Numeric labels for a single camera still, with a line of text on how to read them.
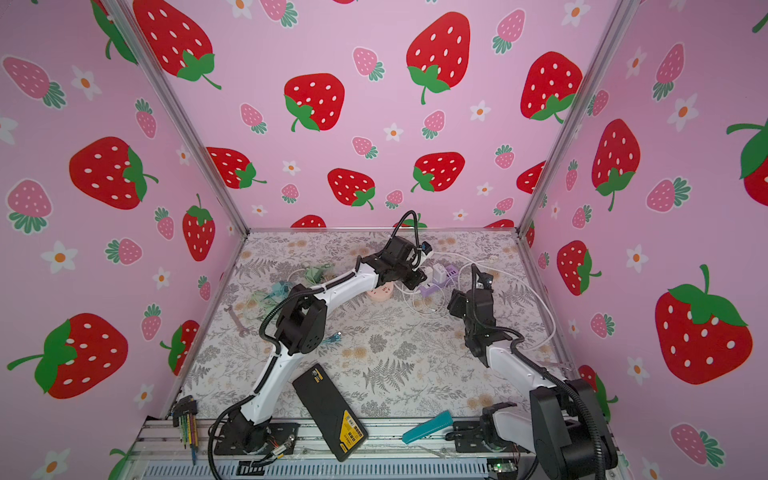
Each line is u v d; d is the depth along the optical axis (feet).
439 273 3.22
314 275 3.41
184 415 2.51
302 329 1.98
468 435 2.41
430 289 3.31
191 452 2.39
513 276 3.52
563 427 1.36
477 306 2.16
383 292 3.27
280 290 3.24
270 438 2.40
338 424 2.45
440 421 2.52
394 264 2.61
